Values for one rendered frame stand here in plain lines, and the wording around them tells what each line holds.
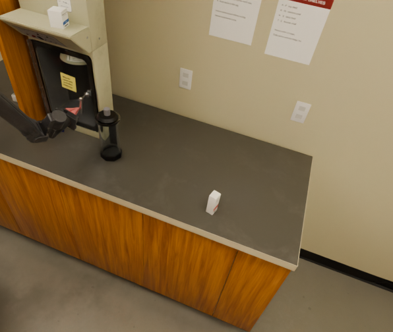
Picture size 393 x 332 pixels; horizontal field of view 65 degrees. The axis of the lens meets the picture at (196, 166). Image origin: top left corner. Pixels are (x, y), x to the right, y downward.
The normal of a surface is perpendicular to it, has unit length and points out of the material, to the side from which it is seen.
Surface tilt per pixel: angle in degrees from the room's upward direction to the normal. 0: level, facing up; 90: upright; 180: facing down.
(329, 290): 0
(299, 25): 90
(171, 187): 0
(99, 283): 0
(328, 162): 90
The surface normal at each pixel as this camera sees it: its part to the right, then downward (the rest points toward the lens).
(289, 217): 0.11, -0.71
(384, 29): -0.35, 0.63
